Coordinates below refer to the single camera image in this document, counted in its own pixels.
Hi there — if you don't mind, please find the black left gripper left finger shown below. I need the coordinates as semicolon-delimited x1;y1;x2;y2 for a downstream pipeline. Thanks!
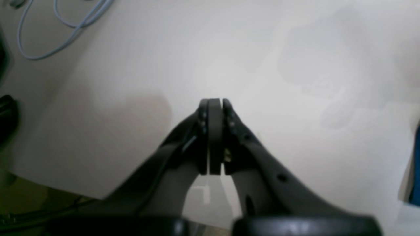
102;99;209;226

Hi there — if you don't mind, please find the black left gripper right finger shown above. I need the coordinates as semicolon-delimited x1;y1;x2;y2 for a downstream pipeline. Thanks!
222;99;348;224

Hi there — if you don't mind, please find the dark blue t-shirt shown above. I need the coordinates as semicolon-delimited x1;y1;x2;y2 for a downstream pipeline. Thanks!
409;122;420;207

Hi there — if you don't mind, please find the light blue coiled cable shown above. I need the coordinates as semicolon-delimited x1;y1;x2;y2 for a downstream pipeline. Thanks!
9;0;114;61

